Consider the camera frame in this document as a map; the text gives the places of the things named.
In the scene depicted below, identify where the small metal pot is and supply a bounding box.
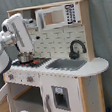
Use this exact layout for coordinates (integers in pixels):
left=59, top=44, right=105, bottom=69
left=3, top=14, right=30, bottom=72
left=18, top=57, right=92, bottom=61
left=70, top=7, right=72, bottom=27
left=18, top=53, right=33, bottom=63

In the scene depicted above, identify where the white microwave door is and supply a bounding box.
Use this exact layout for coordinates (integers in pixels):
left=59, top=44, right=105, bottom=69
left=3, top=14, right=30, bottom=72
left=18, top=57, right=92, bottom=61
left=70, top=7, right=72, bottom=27
left=35, top=3, right=81, bottom=31

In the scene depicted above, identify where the white oven door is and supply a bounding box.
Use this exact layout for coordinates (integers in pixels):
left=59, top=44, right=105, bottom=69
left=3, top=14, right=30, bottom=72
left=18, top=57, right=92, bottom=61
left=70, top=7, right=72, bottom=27
left=0, top=85, right=12, bottom=112

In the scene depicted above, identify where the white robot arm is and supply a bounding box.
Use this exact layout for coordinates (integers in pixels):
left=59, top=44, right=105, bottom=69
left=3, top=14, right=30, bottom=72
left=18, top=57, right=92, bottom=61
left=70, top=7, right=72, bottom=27
left=0, top=13, right=34, bottom=112

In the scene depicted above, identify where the wooden toy kitchen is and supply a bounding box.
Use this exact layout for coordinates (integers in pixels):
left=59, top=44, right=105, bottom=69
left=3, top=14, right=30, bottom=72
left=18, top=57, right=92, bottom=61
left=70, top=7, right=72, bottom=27
left=5, top=0, right=109, bottom=112

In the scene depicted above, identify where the grey toy sink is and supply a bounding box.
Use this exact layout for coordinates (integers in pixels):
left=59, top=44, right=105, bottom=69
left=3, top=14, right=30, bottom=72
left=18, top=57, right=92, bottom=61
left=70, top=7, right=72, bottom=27
left=46, top=58, right=86, bottom=71

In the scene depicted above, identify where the black toy faucet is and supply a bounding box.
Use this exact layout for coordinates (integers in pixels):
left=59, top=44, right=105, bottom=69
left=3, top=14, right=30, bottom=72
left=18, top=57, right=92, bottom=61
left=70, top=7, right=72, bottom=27
left=69, top=39, right=87, bottom=60

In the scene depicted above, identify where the black toy stovetop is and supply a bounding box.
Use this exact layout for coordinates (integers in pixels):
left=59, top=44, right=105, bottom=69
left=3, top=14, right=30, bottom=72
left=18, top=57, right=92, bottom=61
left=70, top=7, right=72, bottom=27
left=13, top=57, right=49, bottom=68

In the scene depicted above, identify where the red right oven knob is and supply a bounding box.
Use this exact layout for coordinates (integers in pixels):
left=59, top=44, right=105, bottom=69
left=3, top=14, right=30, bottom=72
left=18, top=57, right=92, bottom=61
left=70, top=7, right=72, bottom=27
left=27, top=76, right=34, bottom=82

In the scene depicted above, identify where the red oven knob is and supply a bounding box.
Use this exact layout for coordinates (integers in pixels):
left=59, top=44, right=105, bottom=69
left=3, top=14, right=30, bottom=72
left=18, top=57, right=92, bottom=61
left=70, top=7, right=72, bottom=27
left=27, top=76, right=34, bottom=82
left=7, top=73, right=15, bottom=81

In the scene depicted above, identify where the red left oven knob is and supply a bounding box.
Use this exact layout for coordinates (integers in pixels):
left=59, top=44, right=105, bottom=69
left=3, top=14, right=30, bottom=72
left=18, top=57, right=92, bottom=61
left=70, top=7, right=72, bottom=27
left=7, top=73, right=15, bottom=81

